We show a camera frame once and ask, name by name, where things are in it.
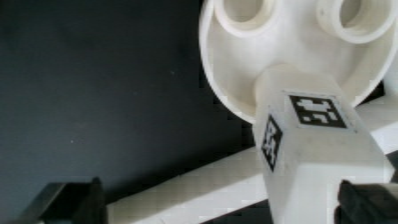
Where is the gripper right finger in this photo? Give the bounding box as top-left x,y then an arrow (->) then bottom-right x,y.
334,180 -> 398,224

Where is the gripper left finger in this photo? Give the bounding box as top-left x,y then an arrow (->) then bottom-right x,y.
10,177 -> 106,224

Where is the white stool leg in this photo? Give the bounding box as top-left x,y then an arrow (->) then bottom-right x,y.
252,64 -> 394,224

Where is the white round stool seat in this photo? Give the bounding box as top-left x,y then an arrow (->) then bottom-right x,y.
199,0 -> 398,121

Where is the white front fence bar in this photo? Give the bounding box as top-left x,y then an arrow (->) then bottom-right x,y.
108,95 -> 398,224

